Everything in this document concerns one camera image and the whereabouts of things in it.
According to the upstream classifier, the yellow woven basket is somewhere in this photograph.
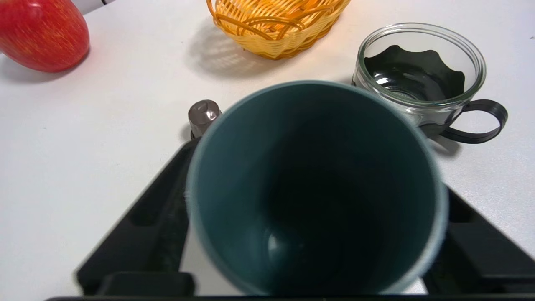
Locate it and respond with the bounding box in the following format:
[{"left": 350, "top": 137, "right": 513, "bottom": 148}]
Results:
[{"left": 206, "top": 0, "right": 352, "bottom": 60}]

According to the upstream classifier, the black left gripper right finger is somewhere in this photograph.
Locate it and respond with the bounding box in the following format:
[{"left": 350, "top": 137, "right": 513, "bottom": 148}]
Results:
[{"left": 422, "top": 186, "right": 535, "bottom": 295}]

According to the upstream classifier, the red apple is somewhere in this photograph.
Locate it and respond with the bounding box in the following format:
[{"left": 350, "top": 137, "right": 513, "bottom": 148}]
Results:
[{"left": 0, "top": 0, "right": 90, "bottom": 73}]

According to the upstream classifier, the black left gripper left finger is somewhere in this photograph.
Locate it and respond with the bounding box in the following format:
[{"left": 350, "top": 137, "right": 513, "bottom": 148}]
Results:
[{"left": 76, "top": 138, "right": 202, "bottom": 296}]

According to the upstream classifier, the glass cup with black holder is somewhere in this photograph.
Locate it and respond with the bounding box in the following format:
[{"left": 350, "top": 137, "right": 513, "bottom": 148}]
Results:
[{"left": 352, "top": 23, "right": 509, "bottom": 145}]

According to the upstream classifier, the grey-green plastic cup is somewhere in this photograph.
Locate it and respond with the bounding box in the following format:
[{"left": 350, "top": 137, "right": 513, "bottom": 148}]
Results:
[{"left": 185, "top": 80, "right": 449, "bottom": 296}]

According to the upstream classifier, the brown coffee capsule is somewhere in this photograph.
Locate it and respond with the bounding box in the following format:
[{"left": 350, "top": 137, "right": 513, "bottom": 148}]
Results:
[{"left": 188, "top": 99, "right": 222, "bottom": 140}]

